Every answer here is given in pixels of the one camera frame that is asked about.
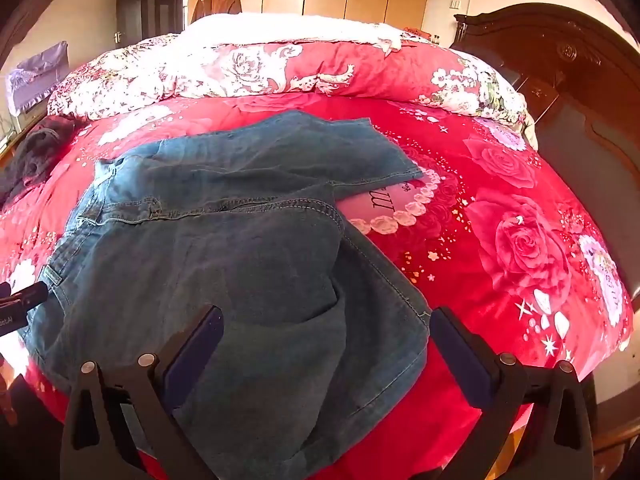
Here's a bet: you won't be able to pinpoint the red floral blanket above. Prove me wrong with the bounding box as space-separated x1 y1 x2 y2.
0 92 633 480

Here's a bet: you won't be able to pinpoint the wooden bed frame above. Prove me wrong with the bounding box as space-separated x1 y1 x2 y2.
592 400 640 463

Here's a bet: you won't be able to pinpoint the blue denim pants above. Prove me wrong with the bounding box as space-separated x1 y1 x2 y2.
20 109 433 480

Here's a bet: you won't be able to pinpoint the brown hanging jacket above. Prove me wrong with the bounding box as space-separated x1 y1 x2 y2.
190 0 243 27

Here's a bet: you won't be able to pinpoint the dark wooden door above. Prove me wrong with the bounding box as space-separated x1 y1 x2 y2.
115 0 151 51

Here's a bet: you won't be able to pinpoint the dark cloth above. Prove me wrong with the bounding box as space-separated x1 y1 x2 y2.
0 115 77 206

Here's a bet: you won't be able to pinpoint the purple cloth cover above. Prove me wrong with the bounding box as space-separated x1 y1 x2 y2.
6 41 70 116

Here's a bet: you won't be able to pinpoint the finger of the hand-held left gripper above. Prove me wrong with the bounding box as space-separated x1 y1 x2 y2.
14 282 49 309

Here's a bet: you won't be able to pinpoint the folded floral quilt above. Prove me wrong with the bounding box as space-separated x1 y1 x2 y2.
47 12 538 151

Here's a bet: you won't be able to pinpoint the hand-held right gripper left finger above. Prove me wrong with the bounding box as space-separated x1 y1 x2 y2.
59 305 226 480

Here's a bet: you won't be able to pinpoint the dark wooden bed headboard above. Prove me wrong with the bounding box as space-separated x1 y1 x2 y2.
450 2 640 311

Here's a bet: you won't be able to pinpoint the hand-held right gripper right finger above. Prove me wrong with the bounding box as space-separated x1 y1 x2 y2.
429 306 596 480

